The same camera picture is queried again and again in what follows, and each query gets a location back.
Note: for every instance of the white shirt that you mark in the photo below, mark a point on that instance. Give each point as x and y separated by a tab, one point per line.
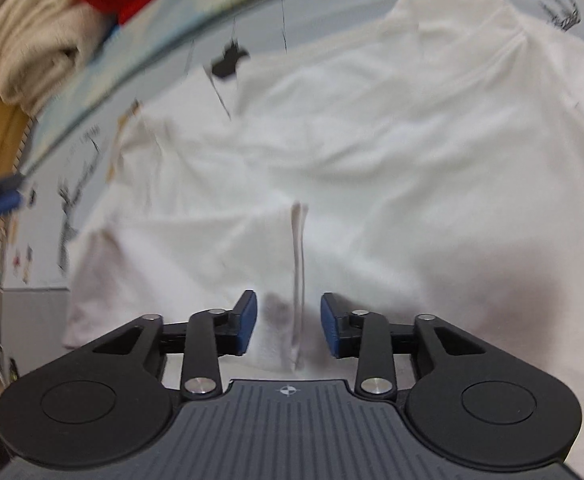
382	160

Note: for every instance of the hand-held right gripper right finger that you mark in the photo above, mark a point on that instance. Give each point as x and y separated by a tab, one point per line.
329	325

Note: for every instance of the folded beige blanket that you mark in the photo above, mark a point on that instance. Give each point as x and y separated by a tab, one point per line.
27	40

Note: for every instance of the deer print bed sheet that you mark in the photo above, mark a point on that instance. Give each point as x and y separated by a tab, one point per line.
322	15

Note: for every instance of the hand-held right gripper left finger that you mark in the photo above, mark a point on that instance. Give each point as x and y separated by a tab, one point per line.
247	321

